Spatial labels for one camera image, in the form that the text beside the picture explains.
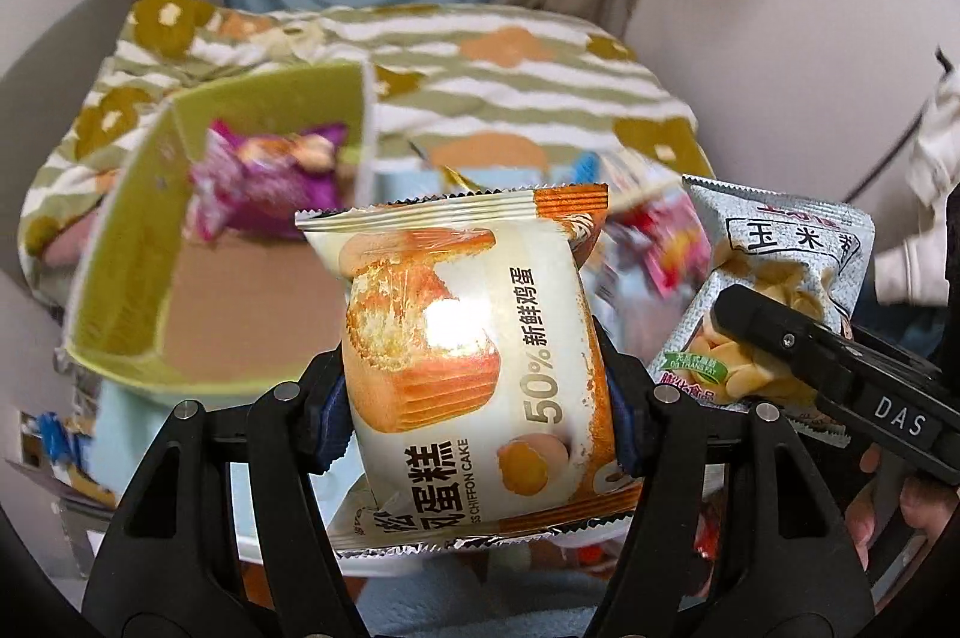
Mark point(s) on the orange white cake packet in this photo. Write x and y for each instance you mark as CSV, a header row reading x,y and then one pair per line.
x,y
465,345

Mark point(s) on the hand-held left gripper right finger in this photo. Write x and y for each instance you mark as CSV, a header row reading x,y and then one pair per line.
x,y
622,429

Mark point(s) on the green striped floral blanket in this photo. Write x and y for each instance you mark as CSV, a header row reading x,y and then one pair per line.
x,y
525,83

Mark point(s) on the red pink snack packet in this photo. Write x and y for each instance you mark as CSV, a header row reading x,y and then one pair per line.
x,y
667,248

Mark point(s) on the person's right hand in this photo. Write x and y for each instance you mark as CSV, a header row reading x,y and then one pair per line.
x,y
926,510

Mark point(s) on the green cardboard box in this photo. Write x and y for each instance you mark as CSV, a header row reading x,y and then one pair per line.
x,y
127,278

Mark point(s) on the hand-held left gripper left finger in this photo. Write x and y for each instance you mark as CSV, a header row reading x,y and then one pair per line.
x,y
330,429

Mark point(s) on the grey corn snack packet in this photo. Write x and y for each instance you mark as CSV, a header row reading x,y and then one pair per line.
x,y
780,248

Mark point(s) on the white fleece clothing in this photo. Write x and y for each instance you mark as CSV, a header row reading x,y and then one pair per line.
x,y
934,195

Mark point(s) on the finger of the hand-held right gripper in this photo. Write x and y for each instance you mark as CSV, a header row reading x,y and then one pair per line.
x,y
780,338

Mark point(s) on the purple snack packet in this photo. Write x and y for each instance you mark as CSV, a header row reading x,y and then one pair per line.
x,y
255,188

